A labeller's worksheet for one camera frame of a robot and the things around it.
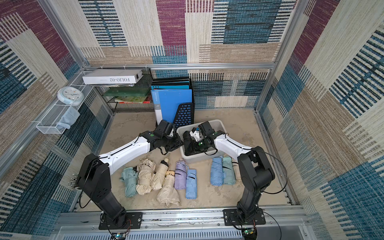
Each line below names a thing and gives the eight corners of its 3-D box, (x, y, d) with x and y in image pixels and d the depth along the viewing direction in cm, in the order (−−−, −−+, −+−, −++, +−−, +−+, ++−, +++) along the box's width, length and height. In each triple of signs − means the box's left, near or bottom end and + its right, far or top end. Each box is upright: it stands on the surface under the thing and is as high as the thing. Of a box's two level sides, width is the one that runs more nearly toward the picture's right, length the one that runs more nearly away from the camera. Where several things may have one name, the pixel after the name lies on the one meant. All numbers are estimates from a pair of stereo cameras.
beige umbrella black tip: (152, 190, 83) (150, 187, 79) (161, 161, 94) (160, 157, 90) (161, 192, 82) (159, 188, 78) (169, 162, 93) (168, 158, 89)
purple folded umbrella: (174, 189, 83) (173, 187, 81) (176, 163, 93) (175, 160, 91) (188, 189, 83) (188, 187, 81) (188, 163, 93) (188, 160, 91)
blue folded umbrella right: (210, 185, 85) (210, 183, 83) (211, 157, 96) (211, 155, 94) (223, 186, 85) (223, 184, 82) (222, 158, 96) (223, 156, 93)
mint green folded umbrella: (122, 199, 82) (117, 196, 77) (125, 173, 91) (121, 168, 86) (138, 196, 83) (134, 193, 78) (139, 170, 92) (136, 166, 87)
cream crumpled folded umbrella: (134, 195, 82) (131, 193, 78) (141, 162, 95) (139, 158, 91) (151, 195, 82) (149, 193, 78) (156, 162, 94) (155, 158, 91)
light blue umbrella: (185, 199, 81) (185, 197, 78) (186, 171, 90) (186, 169, 88) (197, 199, 81) (197, 197, 78) (197, 171, 90) (197, 169, 88)
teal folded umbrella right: (223, 184, 86) (224, 182, 83) (220, 159, 96) (221, 156, 93) (235, 184, 86) (236, 182, 83) (231, 159, 96) (231, 156, 93)
